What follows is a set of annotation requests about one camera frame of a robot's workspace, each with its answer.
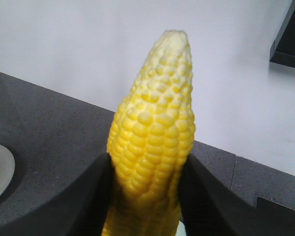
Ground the black range hood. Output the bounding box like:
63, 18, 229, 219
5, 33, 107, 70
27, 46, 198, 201
269, 0, 295, 68

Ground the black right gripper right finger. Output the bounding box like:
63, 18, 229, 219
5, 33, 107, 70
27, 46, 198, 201
179, 154, 295, 236

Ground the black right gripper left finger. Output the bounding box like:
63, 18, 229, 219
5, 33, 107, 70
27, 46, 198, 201
0, 153, 113, 236

